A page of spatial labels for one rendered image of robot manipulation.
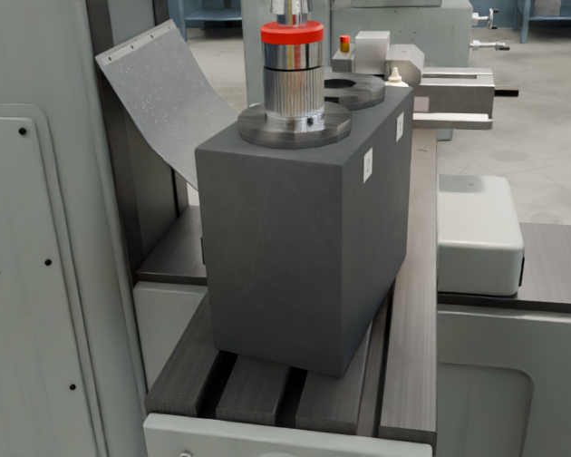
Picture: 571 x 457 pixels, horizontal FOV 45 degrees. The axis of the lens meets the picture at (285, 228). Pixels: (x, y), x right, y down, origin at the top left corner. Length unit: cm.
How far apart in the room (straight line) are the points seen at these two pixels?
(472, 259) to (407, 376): 49
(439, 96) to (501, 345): 41
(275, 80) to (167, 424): 28
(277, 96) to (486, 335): 67
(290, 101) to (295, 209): 8
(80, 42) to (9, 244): 34
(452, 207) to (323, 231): 65
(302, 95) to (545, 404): 79
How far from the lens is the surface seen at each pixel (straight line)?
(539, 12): 694
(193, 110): 120
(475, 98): 116
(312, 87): 52
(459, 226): 108
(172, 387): 58
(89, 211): 108
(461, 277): 105
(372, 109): 60
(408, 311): 66
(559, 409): 119
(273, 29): 51
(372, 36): 119
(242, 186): 51
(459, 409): 120
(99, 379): 123
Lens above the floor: 133
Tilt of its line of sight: 26 degrees down
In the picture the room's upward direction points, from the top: 2 degrees counter-clockwise
